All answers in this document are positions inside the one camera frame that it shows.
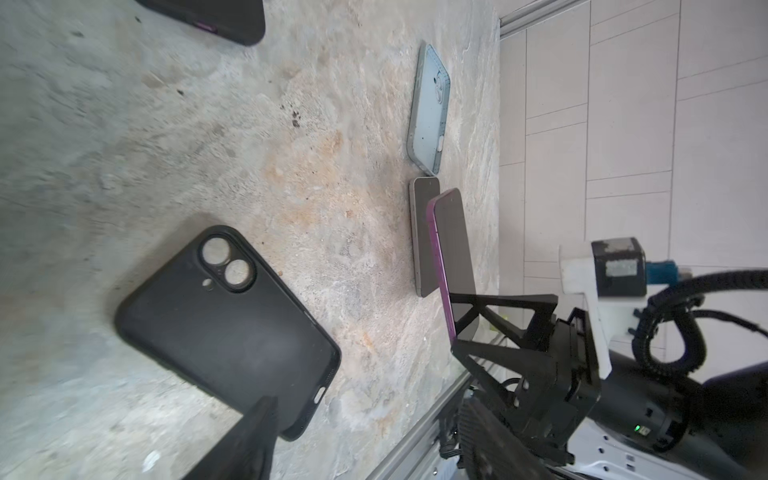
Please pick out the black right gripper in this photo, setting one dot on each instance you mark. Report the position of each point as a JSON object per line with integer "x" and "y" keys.
{"x": 557, "y": 367}

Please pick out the light blue phone case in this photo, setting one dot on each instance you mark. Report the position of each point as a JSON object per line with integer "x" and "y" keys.
{"x": 429, "y": 111}

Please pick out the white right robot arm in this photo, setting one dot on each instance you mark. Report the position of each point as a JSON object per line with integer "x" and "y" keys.
{"x": 717, "y": 429}

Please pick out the purple-edged phone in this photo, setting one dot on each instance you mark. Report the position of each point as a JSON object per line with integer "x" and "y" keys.
{"x": 240, "y": 21}
{"x": 452, "y": 260}

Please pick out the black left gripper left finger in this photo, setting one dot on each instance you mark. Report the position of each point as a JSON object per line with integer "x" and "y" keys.
{"x": 246, "y": 450}

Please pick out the black phone right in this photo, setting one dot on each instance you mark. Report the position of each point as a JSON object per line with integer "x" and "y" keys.
{"x": 421, "y": 191}

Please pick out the aluminium right corner post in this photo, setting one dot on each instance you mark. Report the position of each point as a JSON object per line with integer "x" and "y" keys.
{"x": 534, "y": 13}

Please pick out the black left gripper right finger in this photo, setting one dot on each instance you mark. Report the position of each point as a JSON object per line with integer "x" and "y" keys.
{"x": 490, "y": 451}

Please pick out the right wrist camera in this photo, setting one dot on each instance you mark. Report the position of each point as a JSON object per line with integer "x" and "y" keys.
{"x": 613, "y": 276}

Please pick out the black phone case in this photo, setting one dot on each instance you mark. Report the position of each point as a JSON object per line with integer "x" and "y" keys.
{"x": 220, "y": 317}

